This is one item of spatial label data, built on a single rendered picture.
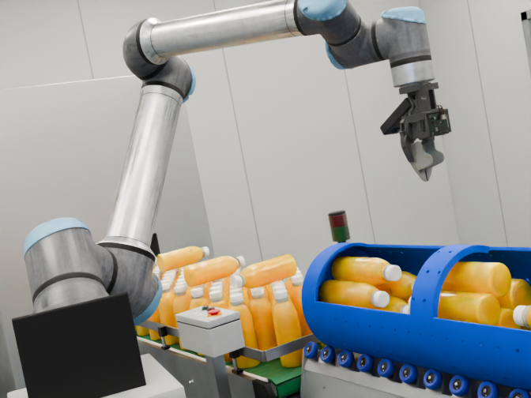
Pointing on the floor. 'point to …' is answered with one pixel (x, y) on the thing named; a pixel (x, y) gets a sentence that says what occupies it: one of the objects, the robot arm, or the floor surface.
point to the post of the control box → (218, 377)
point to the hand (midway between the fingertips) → (423, 175)
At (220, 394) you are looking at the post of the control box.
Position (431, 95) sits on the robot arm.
